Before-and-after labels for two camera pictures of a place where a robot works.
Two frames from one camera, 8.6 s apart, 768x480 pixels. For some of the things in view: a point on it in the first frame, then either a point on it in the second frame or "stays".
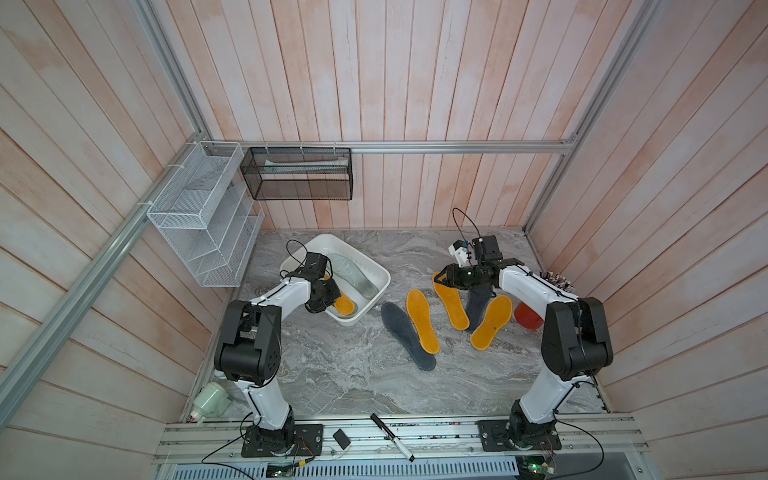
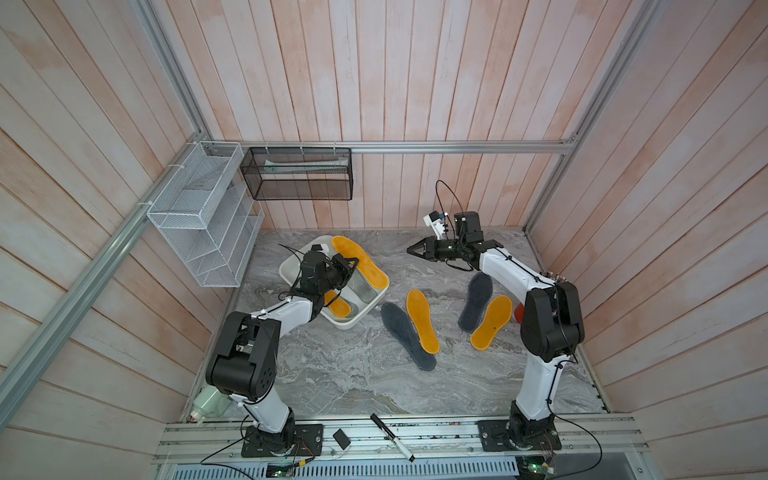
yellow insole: (452, 301) to (350, 249)
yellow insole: (419, 310) stays
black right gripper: (455, 280) to (430, 249)
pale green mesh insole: (343, 266) stays
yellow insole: (497, 313) stays
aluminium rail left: (43, 349) stays
